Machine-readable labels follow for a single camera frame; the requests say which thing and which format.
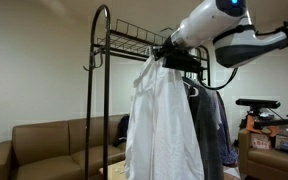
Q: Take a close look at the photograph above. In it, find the cardboard box on armchair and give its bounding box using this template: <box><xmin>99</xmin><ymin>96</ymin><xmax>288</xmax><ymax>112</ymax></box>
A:
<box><xmin>251</xmin><ymin>133</ymin><xmax>272</xmax><ymax>150</ymax></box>

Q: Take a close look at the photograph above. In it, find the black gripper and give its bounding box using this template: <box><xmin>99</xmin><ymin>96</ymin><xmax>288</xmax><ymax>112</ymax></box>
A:
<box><xmin>152</xmin><ymin>37</ymin><xmax>204</xmax><ymax>73</ymax></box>

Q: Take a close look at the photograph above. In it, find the brown leather armchair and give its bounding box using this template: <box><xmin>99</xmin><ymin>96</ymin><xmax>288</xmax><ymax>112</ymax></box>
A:
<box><xmin>238</xmin><ymin>129</ymin><xmax>288</xmax><ymax>180</ymax></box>

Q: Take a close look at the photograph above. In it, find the black camera on boom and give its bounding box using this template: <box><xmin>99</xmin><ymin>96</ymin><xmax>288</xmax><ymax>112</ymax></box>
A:
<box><xmin>235</xmin><ymin>99</ymin><xmax>281</xmax><ymax>109</ymax></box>

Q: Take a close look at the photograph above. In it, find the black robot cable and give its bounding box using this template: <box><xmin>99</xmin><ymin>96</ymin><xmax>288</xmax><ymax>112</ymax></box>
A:
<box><xmin>197</xmin><ymin>67</ymin><xmax>239</xmax><ymax>91</ymax></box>

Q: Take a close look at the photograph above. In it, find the white shirt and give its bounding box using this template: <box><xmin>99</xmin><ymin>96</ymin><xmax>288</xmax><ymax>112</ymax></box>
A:
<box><xmin>125</xmin><ymin>57</ymin><xmax>204</xmax><ymax>180</ymax></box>

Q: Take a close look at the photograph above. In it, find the grey jacket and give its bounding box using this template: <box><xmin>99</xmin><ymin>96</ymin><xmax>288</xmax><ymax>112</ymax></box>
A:
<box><xmin>183</xmin><ymin>77</ymin><xmax>224</xmax><ymax>180</ymax></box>

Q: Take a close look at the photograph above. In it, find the white plastic hanger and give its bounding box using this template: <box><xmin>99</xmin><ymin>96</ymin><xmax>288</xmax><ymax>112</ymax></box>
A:
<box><xmin>183</xmin><ymin>79</ymin><xmax>199</xmax><ymax>98</ymax></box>

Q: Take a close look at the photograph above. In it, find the blue patterned garment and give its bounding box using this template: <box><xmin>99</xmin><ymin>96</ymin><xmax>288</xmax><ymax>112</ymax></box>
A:
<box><xmin>216</xmin><ymin>92</ymin><xmax>238</xmax><ymax>167</ymax></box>

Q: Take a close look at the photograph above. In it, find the brown leather sofa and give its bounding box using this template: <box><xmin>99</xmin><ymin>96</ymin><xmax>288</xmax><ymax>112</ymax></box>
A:
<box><xmin>0</xmin><ymin>114</ymin><xmax>131</xmax><ymax>180</ymax></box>

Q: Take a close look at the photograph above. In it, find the black metal clothes rack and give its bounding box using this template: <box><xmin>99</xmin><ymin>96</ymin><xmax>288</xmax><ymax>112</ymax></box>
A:
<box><xmin>82</xmin><ymin>4</ymin><xmax>212</xmax><ymax>180</ymax></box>

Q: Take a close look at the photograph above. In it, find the dark backpack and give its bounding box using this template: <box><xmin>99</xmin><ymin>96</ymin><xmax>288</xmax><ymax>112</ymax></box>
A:
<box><xmin>113</xmin><ymin>114</ymin><xmax>130</xmax><ymax>147</ymax></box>

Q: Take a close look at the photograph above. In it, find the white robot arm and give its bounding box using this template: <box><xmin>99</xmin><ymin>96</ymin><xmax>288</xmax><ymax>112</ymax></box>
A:
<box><xmin>155</xmin><ymin>0</ymin><xmax>288</xmax><ymax>68</ymax></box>

